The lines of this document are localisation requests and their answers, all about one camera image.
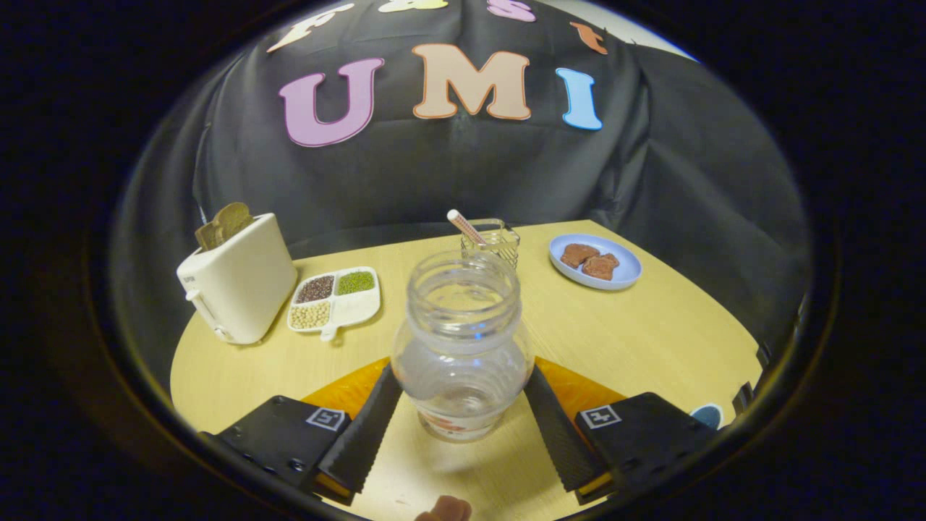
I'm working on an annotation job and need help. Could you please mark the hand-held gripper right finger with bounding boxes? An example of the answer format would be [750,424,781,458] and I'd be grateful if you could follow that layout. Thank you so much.
[524,357,721,506]

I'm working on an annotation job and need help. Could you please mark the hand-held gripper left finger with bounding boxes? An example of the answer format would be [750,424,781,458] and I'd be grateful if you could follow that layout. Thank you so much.
[199,357,404,507]

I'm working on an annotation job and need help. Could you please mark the clear plastic bottle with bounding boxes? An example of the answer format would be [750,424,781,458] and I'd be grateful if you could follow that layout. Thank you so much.
[391,250,536,444]

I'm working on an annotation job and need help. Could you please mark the clear glass cup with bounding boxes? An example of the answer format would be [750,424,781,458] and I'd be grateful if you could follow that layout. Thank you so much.
[461,219,521,270]

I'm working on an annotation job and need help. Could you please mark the white divided tray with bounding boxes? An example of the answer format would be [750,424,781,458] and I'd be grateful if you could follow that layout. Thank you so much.
[287,266,382,342]

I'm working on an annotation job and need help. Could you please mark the yellow beans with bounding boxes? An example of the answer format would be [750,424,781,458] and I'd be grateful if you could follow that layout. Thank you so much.
[291,301,332,331]

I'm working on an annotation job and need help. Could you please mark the dark brown beans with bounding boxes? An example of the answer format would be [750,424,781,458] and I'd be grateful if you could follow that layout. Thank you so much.
[296,275,336,304]

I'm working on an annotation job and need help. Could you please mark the brown cookie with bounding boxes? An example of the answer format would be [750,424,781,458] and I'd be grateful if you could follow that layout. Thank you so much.
[561,244,601,269]
[582,253,621,281]

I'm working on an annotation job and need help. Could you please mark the light blue plate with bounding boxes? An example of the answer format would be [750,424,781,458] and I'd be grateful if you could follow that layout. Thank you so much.
[548,233,643,292]

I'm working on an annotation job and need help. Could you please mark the white toaster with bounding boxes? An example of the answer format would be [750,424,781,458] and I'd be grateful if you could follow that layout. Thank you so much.
[177,213,299,345]

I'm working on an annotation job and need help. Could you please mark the black chair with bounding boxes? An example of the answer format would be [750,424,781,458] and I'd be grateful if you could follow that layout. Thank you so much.
[732,339,773,418]

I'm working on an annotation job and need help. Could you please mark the pink striped straw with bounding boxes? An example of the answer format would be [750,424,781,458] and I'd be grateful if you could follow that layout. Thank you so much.
[446,209,488,247]

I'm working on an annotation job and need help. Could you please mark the brown toast slices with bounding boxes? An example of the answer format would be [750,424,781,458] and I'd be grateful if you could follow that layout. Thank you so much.
[195,202,254,252]

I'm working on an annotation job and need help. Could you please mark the black backdrop cloth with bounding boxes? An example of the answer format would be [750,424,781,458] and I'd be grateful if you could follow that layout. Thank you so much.
[109,0,811,377]

